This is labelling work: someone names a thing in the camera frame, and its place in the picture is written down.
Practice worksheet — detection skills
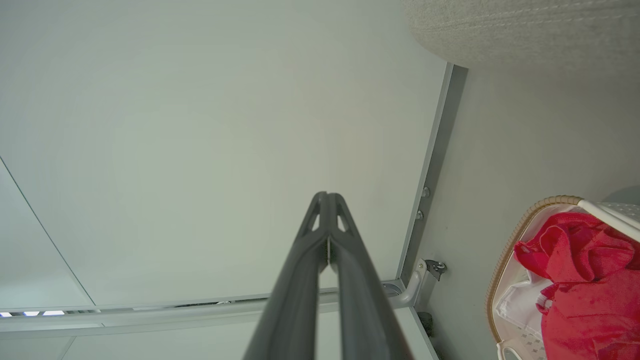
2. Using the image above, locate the small black caster wheel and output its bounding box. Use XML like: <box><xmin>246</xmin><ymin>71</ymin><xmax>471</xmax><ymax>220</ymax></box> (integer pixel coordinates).
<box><xmin>425</xmin><ymin>259</ymin><xmax>448</xmax><ymax>282</ymax></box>

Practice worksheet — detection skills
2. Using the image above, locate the red basketball jersey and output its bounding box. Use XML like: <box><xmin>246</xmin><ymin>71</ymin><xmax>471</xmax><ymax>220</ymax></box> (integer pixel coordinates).
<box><xmin>537</xmin><ymin>267</ymin><xmax>640</xmax><ymax>360</ymax></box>

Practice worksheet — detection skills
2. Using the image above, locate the grey metal partition frame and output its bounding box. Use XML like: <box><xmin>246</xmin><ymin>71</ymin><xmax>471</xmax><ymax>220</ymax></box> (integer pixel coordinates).
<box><xmin>0</xmin><ymin>62</ymin><xmax>469</xmax><ymax>360</ymax></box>

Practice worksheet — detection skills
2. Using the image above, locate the white cloth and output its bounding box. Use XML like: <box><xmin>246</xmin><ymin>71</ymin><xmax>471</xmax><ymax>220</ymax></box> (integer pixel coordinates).
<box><xmin>496</xmin><ymin>280</ymin><xmax>547</xmax><ymax>346</ymax></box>

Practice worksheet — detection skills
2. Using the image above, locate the light grey partition foot bracket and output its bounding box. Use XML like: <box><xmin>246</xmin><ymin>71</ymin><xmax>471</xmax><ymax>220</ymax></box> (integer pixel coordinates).
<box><xmin>382</xmin><ymin>258</ymin><xmax>429</xmax><ymax>309</ymax></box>

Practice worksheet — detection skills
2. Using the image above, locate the red garment white trim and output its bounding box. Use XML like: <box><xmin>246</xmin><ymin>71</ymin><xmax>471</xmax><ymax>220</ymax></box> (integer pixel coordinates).
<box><xmin>514</xmin><ymin>211</ymin><xmax>640</xmax><ymax>285</ymax></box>

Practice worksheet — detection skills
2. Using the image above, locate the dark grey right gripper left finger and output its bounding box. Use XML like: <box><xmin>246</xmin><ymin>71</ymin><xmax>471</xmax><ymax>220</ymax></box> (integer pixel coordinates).
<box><xmin>242</xmin><ymin>191</ymin><xmax>329</xmax><ymax>360</ymax></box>

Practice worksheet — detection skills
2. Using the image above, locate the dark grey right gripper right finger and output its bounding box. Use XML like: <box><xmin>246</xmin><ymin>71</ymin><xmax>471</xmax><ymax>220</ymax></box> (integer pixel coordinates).
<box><xmin>328</xmin><ymin>192</ymin><xmax>414</xmax><ymax>360</ymax></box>

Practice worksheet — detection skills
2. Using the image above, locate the grey fabric ottoman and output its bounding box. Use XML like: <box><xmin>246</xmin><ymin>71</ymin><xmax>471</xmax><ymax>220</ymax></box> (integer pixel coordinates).
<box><xmin>402</xmin><ymin>0</ymin><xmax>640</xmax><ymax>71</ymax></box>

